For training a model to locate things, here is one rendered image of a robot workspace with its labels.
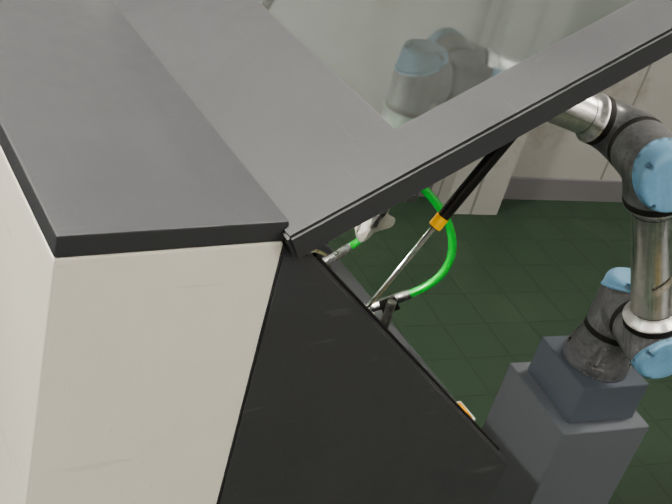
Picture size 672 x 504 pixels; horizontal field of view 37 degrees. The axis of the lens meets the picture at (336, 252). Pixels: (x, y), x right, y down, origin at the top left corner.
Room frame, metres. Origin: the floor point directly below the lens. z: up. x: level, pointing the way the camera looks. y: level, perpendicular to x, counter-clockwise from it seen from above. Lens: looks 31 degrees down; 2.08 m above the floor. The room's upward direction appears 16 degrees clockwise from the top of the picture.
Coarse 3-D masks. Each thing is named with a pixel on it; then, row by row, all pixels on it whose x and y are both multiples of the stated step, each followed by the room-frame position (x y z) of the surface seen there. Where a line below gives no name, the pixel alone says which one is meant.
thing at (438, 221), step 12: (492, 156) 1.22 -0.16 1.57; (480, 168) 1.22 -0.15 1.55; (468, 180) 1.22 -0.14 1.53; (480, 180) 1.22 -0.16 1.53; (456, 192) 1.21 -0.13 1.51; (468, 192) 1.21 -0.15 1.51; (444, 204) 1.21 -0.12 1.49; (456, 204) 1.21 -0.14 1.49; (444, 216) 1.20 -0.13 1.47; (432, 228) 1.20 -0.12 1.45; (420, 240) 1.20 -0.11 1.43; (396, 276) 1.18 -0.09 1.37; (384, 288) 1.18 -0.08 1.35; (372, 300) 1.17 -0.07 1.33; (372, 312) 1.16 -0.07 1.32
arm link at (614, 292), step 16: (608, 272) 1.87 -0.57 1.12; (624, 272) 1.87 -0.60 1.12; (608, 288) 1.83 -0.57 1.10; (624, 288) 1.81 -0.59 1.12; (592, 304) 1.86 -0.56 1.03; (608, 304) 1.81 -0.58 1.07; (624, 304) 1.79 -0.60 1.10; (592, 320) 1.84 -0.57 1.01; (608, 320) 1.79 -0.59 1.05; (608, 336) 1.81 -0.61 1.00
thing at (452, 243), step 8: (424, 192) 1.44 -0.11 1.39; (432, 192) 1.44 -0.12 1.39; (432, 200) 1.44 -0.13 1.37; (440, 208) 1.44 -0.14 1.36; (448, 224) 1.45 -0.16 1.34; (448, 232) 1.45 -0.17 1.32; (448, 240) 1.45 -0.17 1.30; (448, 248) 1.46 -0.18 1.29; (448, 256) 1.45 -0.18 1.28; (448, 264) 1.45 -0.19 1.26; (440, 272) 1.45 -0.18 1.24; (432, 280) 1.45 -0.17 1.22; (440, 280) 1.45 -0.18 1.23; (416, 288) 1.45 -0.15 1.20; (424, 288) 1.45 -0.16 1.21
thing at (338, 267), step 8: (336, 264) 1.86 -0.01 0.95; (336, 272) 1.83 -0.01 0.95; (344, 272) 1.84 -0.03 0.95; (344, 280) 1.81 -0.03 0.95; (352, 280) 1.82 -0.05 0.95; (352, 288) 1.79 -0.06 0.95; (360, 288) 1.80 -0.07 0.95; (360, 296) 1.77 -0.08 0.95; (368, 296) 1.77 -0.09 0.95; (376, 312) 1.72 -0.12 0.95; (392, 328) 1.68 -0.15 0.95; (400, 336) 1.66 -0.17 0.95; (408, 344) 1.64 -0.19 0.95; (432, 376) 1.56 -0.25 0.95; (440, 384) 1.54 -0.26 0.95; (448, 392) 1.53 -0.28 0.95
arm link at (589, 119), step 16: (592, 96) 1.76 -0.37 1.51; (608, 96) 1.78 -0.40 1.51; (576, 112) 1.72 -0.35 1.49; (592, 112) 1.73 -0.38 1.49; (608, 112) 1.74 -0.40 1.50; (624, 112) 1.75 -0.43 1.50; (640, 112) 1.76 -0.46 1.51; (576, 128) 1.73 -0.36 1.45; (592, 128) 1.73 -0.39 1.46; (608, 128) 1.73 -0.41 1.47; (592, 144) 1.75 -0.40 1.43; (608, 160) 1.74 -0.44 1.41
